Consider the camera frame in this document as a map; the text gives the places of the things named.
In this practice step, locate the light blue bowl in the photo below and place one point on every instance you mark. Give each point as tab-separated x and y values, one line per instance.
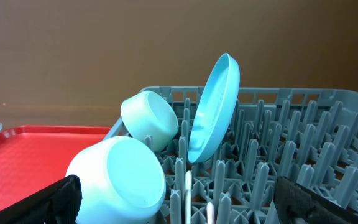
122	181

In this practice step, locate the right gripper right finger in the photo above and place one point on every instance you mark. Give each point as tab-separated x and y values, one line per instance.
295	203

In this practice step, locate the grey dishwasher rack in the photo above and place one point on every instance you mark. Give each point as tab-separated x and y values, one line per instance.
307	135

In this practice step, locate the light blue plate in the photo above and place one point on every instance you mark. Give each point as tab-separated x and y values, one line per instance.
215	109

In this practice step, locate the red serving tray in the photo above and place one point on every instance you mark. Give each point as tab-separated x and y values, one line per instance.
34	157

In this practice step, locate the mint green bowl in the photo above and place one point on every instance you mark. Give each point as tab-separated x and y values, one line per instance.
149	114

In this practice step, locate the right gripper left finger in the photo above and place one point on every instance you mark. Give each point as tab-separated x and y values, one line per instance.
58	203

